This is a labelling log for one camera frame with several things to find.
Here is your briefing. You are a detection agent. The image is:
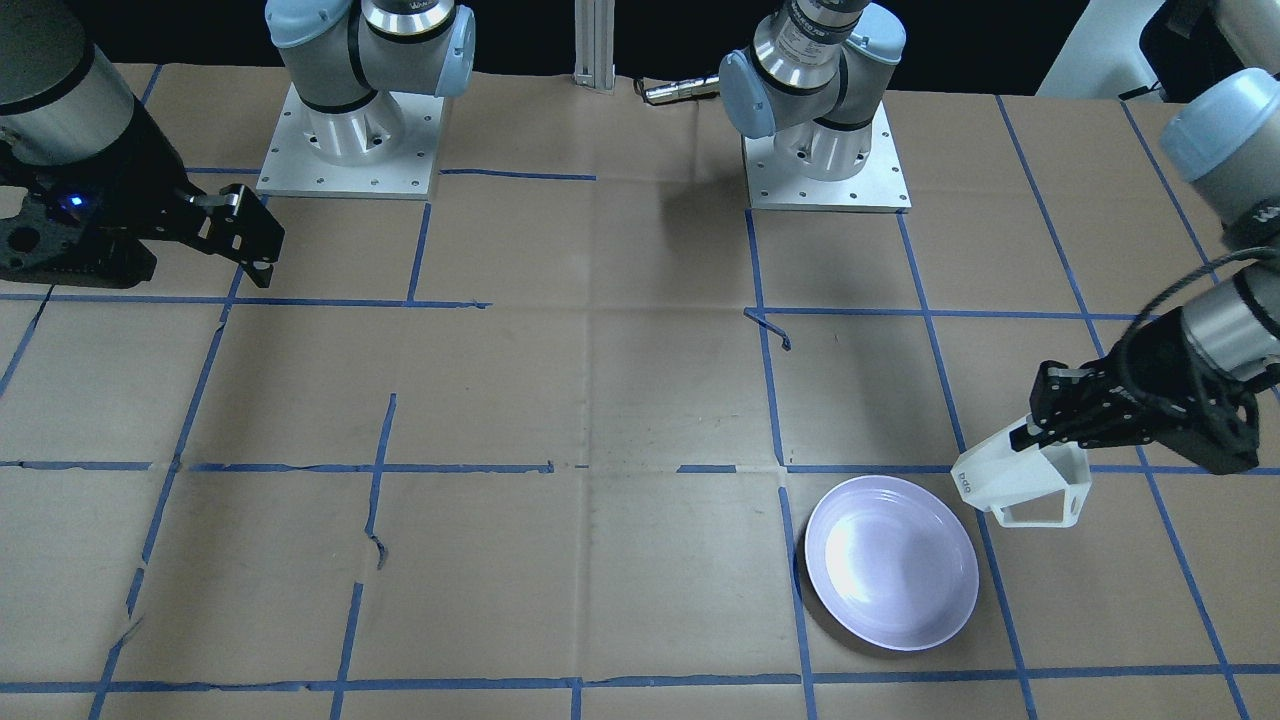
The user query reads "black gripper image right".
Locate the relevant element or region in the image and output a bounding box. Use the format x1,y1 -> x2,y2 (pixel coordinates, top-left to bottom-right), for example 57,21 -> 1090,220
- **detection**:
1009,310 -> 1261,475

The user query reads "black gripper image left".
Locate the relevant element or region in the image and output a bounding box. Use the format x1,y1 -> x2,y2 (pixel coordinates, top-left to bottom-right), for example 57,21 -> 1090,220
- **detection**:
1,102 -> 285,290

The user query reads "white angular cup with handle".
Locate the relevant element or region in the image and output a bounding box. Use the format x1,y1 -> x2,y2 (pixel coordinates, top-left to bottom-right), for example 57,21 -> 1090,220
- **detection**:
950,415 -> 1092,528

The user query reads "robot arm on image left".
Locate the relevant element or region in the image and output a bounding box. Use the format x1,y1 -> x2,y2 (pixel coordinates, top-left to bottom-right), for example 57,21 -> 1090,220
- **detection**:
3,1 -> 748,462

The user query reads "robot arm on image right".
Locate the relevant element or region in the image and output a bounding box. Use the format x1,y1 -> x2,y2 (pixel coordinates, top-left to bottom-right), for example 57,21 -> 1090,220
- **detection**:
718,1 -> 1277,493

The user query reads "lavender round plate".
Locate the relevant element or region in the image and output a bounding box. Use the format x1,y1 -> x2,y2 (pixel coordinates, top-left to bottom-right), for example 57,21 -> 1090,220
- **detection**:
800,475 -> 980,652

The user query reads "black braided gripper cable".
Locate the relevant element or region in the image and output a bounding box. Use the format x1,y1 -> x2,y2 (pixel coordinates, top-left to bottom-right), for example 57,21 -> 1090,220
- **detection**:
1112,246 -> 1280,401

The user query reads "metal base plate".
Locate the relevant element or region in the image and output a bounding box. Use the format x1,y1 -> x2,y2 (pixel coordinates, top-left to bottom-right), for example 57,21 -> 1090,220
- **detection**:
742,104 -> 913,213
256,87 -> 451,201

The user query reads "aluminium extrusion post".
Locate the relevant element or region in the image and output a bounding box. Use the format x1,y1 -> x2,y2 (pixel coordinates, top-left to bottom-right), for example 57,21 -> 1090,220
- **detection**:
573,0 -> 616,94

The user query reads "silver cable connector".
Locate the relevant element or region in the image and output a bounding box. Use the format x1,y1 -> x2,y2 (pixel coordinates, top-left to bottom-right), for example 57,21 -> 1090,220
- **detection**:
634,76 -> 721,106

